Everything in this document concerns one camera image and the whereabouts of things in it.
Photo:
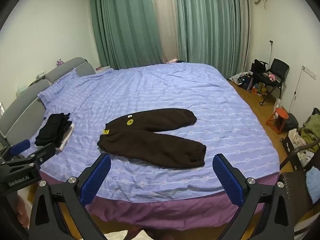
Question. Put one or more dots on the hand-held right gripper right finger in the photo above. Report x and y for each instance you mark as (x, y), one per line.
(228, 180)

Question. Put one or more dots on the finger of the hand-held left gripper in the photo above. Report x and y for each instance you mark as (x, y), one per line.
(20, 146)
(41, 153)

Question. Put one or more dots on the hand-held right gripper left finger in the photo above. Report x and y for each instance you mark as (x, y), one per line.
(96, 180)

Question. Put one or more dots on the stack of black clothes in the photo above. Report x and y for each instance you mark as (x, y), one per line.
(51, 130)

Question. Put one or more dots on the dark brown pants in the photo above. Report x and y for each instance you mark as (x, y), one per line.
(150, 145)

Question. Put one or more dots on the person's left hand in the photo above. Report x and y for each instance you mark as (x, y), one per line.
(23, 212)

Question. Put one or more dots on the grey padded headboard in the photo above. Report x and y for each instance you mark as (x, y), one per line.
(22, 107)

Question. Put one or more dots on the lilac striped pillow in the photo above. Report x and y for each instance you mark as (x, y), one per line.
(57, 87)

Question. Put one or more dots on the purple bed skirt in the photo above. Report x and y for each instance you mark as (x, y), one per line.
(162, 212)

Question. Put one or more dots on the orange stool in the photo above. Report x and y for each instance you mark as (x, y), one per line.
(278, 122)

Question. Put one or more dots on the light blue cloth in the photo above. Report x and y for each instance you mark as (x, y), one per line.
(313, 183)

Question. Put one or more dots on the dark plastic bag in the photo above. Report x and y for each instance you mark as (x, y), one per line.
(292, 122)

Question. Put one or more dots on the white plastic bag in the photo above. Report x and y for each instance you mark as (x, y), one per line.
(277, 106)

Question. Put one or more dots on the small purple toy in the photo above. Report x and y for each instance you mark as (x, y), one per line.
(60, 62)

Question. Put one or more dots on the pile of green clothes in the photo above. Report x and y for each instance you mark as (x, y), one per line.
(311, 130)

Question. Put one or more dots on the yellow plush toy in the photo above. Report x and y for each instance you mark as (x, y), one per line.
(261, 88)

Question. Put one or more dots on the dark printed bag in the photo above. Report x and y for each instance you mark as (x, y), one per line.
(242, 80)

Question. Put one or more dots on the bed with blue floral sheet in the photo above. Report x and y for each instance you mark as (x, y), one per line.
(162, 92)

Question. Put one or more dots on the pink plush toy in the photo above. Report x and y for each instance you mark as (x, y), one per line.
(271, 77)

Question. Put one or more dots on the black bag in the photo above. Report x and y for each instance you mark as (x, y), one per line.
(258, 68)

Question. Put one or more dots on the black chair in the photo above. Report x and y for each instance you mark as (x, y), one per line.
(281, 67)

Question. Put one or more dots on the pink cloth item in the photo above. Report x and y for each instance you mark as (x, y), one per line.
(172, 60)

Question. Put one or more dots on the green curtain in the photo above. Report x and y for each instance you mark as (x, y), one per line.
(125, 25)
(212, 25)

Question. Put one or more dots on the beige curtain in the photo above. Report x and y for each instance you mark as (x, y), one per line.
(165, 22)

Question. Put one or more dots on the white wall power strip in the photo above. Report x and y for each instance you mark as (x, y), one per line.
(308, 71)

